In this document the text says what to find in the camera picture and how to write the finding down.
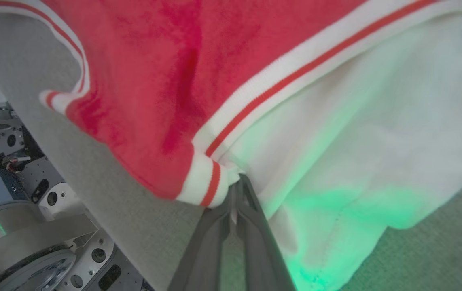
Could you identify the blue-grey electronics box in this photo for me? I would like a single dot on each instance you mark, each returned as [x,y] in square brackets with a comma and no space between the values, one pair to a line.
[0,188]

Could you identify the silver robot wheeled base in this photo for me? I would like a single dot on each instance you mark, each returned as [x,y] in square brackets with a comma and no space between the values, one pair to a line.
[32,250]

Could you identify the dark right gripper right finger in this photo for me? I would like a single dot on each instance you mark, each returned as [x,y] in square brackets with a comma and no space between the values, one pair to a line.
[263,254]

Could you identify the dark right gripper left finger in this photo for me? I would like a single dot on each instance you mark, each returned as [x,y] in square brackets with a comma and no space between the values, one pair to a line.
[198,250]

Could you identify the red and white garment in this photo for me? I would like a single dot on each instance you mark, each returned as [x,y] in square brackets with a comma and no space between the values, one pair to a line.
[154,81]

